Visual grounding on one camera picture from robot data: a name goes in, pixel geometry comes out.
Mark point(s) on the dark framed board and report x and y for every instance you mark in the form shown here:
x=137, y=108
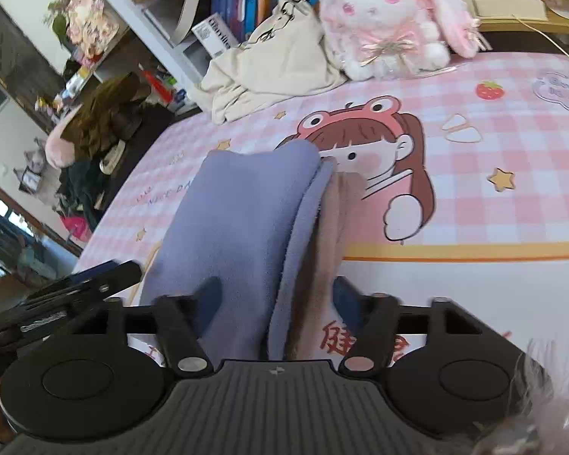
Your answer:
x=19, y=52

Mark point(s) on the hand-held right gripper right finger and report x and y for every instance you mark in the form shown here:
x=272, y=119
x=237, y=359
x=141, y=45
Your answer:
x=347, y=301

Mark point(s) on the thick white book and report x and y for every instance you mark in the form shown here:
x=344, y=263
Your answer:
x=509, y=7

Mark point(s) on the pink checkered printed table mat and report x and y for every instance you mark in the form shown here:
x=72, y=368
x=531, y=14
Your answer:
x=502, y=151

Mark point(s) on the pink floral decoration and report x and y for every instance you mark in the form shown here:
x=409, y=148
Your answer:
x=87, y=19

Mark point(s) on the white barcode box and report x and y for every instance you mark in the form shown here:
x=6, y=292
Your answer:
x=213, y=33

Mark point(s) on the cream canvas bag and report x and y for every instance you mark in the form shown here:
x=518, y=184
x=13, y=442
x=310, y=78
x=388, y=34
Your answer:
x=270, y=71

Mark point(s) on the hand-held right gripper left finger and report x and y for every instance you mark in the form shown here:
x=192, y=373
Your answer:
x=208, y=299

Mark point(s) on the white pink plush bunny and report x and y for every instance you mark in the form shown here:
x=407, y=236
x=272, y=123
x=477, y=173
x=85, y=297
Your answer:
x=384, y=23

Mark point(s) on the fuzzy pink sleeve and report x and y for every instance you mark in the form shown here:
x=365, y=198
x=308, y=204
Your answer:
x=545, y=407

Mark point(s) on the dark brown cloth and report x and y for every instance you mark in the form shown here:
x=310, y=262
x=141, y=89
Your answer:
x=104, y=113

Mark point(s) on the white wooden bookshelf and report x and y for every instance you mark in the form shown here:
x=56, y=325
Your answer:
x=185, y=68

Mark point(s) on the pink fluffy cloth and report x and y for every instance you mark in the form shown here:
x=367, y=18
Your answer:
x=61, y=142

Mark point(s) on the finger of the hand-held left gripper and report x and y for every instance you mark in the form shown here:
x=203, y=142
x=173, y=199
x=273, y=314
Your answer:
x=99, y=279

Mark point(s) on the pile of dark clothes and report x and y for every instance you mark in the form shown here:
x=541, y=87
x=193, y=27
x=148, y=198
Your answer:
x=85, y=192

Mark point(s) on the red tassel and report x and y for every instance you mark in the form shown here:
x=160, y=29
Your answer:
x=156, y=84

